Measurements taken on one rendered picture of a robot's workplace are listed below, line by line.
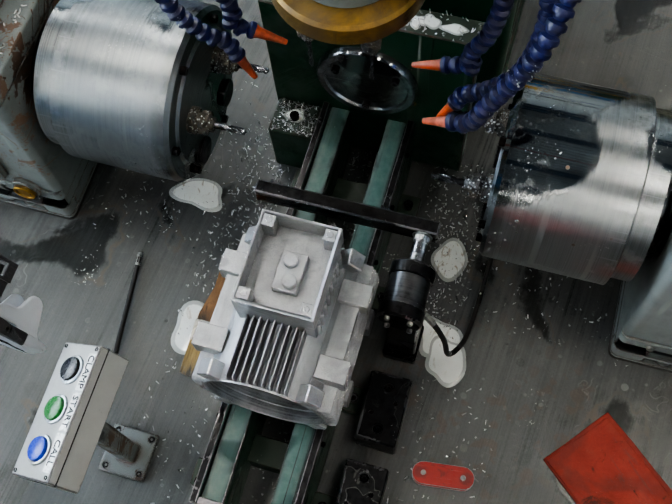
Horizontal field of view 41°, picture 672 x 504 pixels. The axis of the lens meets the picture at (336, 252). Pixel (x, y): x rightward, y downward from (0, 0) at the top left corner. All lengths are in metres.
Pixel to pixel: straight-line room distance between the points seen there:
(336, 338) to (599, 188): 0.36
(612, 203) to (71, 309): 0.83
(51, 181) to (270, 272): 0.47
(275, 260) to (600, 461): 0.56
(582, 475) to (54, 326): 0.82
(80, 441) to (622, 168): 0.71
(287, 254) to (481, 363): 0.42
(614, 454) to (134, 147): 0.79
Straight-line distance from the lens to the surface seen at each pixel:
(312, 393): 1.07
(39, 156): 1.39
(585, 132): 1.13
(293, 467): 1.22
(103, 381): 1.14
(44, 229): 1.55
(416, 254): 1.19
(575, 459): 1.36
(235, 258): 1.14
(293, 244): 1.10
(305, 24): 0.99
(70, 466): 1.13
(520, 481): 1.35
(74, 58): 1.24
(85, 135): 1.27
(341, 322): 1.11
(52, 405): 1.15
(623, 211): 1.12
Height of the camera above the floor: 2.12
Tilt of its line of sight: 67 degrees down
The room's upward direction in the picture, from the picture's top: 7 degrees counter-clockwise
